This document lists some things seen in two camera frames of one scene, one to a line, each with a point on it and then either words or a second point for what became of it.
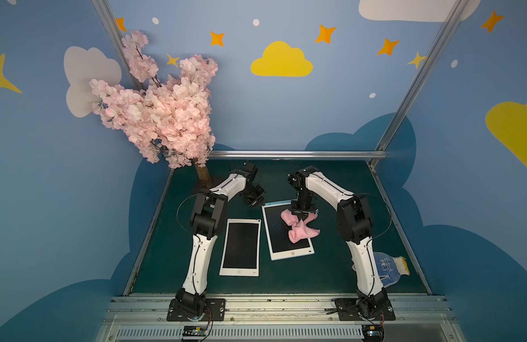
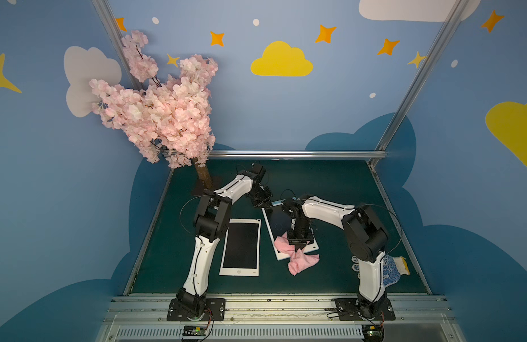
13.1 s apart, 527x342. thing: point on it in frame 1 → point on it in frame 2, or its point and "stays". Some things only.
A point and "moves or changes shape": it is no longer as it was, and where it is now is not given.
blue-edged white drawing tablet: [280, 245] stays
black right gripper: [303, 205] → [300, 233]
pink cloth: [300, 230] moves or changes shape
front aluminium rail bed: [278, 319] stays
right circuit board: [373, 333] stays
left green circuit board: [194, 330] stays
